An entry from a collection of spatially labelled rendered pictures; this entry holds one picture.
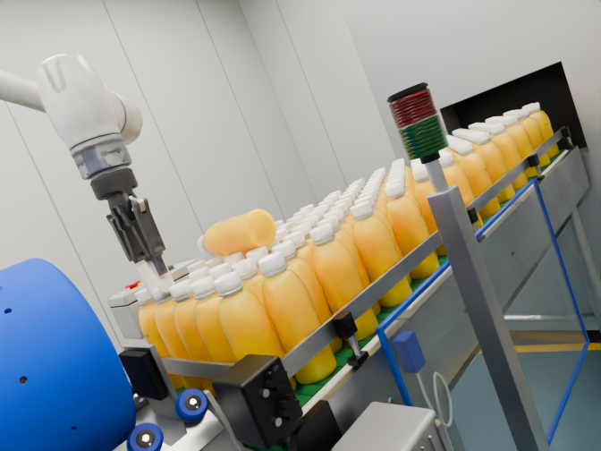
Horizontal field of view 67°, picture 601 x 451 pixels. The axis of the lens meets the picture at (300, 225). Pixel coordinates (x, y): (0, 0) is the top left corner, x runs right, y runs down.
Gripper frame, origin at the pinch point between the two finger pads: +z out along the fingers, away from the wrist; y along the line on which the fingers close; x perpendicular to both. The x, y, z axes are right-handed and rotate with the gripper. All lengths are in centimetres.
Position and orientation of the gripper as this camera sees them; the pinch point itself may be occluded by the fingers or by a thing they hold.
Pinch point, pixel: (156, 276)
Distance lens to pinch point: 88.0
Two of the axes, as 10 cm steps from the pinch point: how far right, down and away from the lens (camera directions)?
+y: 6.7, -1.7, -7.2
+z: 3.7, 9.2, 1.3
